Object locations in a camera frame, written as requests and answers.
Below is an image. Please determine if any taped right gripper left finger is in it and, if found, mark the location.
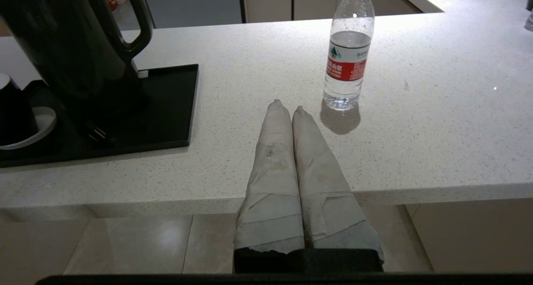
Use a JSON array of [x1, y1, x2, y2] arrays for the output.
[[233, 99, 306, 274]]

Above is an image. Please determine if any grey lower cabinet door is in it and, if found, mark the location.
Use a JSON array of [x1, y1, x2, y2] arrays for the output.
[[293, 0, 341, 21], [243, 0, 294, 24]]

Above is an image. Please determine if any black rectangular serving tray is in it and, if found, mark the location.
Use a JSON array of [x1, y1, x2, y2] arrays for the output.
[[0, 63, 199, 168]]

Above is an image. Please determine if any white round saucer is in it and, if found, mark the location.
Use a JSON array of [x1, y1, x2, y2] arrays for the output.
[[0, 107, 57, 150]]

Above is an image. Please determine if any grey counter drawer unit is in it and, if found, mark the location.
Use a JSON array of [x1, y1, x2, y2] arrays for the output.
[[372, 0, 423, 16]]

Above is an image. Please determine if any black electric kettle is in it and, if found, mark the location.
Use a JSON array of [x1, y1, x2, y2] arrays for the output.
[[0, 0, 154, 111]]

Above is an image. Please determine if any grey panelled refrigerator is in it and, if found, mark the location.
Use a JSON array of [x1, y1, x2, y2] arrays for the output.
[[141, 0, 245, 29]]

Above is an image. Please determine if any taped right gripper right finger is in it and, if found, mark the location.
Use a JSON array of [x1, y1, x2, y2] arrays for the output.
[[291, 106, 385, 273]]

